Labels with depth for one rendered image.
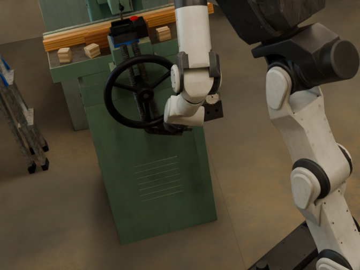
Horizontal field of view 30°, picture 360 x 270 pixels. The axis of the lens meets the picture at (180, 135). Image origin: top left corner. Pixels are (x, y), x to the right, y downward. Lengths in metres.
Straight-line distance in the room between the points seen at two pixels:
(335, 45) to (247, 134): 1.68
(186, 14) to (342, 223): 0.89
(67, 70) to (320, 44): 0.98
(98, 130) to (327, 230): 0.95
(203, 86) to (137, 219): 1.16
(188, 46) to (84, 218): 1.53
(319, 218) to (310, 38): 0.62
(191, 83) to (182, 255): 1.17
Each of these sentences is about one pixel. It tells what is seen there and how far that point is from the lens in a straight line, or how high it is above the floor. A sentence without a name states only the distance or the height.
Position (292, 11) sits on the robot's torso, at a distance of 1.86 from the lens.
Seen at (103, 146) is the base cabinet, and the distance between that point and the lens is 2.62.
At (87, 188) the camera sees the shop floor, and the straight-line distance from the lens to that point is 3.31.
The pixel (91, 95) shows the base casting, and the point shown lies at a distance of 2.50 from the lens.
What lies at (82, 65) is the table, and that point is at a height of 0.88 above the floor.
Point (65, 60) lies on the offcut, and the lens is 2.45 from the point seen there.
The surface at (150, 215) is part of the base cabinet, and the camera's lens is 2.86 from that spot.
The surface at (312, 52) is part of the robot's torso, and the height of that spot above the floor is 1.08.
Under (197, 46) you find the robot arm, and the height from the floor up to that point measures 1.16.
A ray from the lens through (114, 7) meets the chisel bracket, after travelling 2.50.
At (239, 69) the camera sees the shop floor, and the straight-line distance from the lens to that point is 4.09.
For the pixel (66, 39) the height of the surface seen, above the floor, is 0.93.
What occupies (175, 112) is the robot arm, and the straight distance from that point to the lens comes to 1.98.
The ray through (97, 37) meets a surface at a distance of 2.48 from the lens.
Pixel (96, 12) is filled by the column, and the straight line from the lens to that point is 2.74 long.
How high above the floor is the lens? 1.93
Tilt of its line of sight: 33 degrees down
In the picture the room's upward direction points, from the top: 10 degrees counter-clockwise
